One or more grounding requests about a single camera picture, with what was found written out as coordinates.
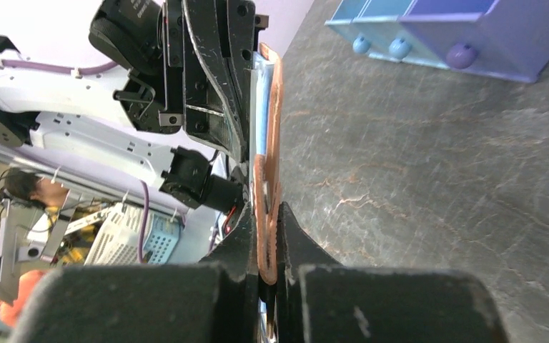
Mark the person in background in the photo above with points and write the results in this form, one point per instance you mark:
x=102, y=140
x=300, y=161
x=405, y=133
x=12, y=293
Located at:
x=46, y=221

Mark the blue purple drawer organizer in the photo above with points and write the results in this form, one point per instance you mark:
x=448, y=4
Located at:
x=504, y=39

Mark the brown leather card holder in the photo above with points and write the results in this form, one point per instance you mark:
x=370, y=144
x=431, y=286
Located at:
x=266, y=190

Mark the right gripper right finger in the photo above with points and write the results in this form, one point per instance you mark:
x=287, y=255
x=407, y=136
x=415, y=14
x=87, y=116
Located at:
x=321, y=300

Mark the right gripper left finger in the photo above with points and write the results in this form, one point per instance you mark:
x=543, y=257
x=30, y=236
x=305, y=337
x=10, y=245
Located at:
x=214, y=300

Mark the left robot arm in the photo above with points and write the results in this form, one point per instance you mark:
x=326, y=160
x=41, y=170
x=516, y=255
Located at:
x=73, y=72

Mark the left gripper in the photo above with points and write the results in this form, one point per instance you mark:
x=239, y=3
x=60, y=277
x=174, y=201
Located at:
x=189, y=66

